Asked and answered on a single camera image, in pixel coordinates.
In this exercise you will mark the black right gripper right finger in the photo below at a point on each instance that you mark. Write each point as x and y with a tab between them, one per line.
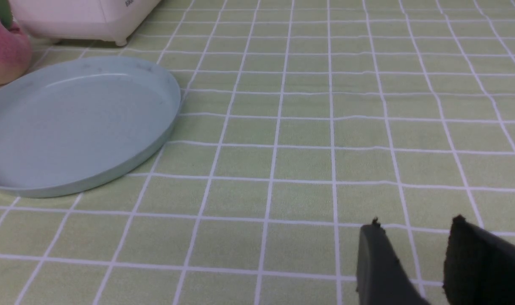
479	267

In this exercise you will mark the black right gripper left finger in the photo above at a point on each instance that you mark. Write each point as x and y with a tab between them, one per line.
381	279

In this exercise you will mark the white two-slot toaster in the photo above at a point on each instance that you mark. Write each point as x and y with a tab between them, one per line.
105	20

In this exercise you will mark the green checked tablecloth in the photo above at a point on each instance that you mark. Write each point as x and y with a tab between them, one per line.
301	121

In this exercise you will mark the light blue round plate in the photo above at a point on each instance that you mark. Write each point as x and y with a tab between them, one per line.
76	125

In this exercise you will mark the pink peach with leaf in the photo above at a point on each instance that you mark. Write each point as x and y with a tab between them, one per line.
15	47

